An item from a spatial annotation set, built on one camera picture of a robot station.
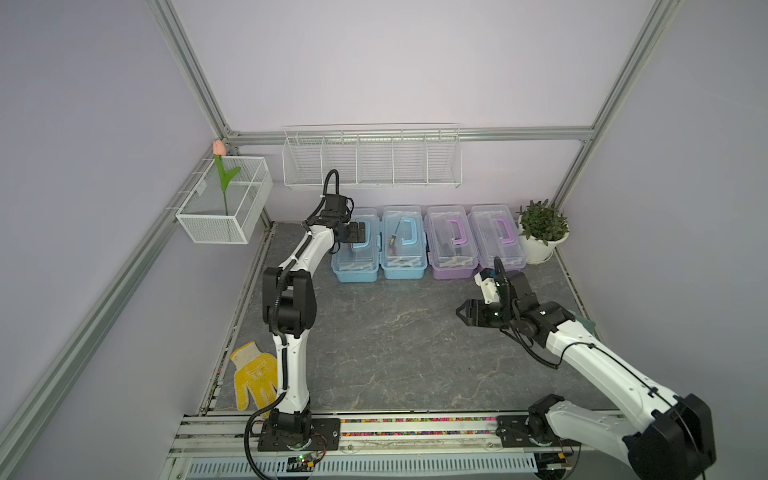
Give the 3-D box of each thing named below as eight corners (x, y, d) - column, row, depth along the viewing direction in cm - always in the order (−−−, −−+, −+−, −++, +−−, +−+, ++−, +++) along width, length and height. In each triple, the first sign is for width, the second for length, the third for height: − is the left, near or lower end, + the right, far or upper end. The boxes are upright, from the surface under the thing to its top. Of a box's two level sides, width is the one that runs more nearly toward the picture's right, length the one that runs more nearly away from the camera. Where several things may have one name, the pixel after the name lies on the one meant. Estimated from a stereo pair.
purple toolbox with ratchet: (427, 280, 106) (430, 259, 96) (423, 227, 122) (425, 206, 113) (472, 279, 106) (479, 259, 96) (462, 227, 122) (467, 205, 113)
